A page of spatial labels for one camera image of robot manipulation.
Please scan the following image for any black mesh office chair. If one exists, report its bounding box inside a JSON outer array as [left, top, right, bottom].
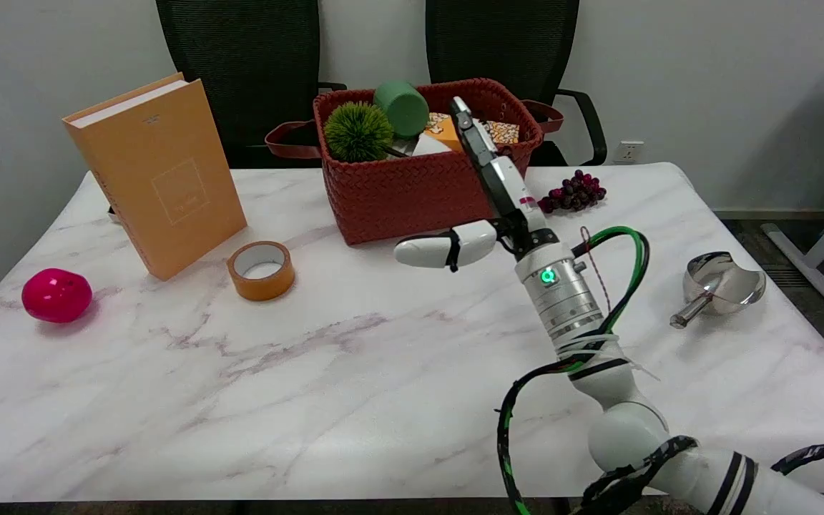
[[425, 0, 608, 167], [155, 0, 348, 170]]

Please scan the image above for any red woven basket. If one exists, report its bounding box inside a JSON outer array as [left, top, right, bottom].
[[265, 78, 565, 246]]

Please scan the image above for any orange hardcover book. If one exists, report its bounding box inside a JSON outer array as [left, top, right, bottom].
[[62, 72, 248, 282]]

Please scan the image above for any silver metal scoop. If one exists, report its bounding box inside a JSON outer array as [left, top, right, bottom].
[[670, 251, 767, 330]]

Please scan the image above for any green cylindrical cup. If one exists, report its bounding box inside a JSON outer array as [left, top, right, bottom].
[[373, 80, 430, 139]]

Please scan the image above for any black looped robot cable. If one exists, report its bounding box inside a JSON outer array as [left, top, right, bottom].
[[771, 443, 824, 476]]

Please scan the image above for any pink plastic egg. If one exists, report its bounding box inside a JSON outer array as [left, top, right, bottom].
[[21, 268, 93, 324]]

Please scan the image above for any orange popcorn box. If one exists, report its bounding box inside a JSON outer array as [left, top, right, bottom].
[[423, 112, 520, 152]]

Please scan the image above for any green spiky ball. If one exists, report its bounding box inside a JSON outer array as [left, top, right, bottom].
[[323, 101, 395, 163]]

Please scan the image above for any purple grape bunch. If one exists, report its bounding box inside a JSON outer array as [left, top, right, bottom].
[[536, 170, 607, 215]]

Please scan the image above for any white desk frame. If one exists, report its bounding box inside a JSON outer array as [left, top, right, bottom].
[[761, 69, 824, 321]]

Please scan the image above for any white item in basket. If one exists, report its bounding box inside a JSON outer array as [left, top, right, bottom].
[[412, 134, 453, 157]]

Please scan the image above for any green and black cable bundle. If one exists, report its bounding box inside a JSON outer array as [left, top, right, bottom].
[[496, 226, 651, 515]]

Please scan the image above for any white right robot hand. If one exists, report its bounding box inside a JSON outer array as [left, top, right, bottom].
[[393, 96, 559, 273]]

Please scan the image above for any yellow tape roll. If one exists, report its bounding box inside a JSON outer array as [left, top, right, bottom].
[[226, 240, 296, 302]]

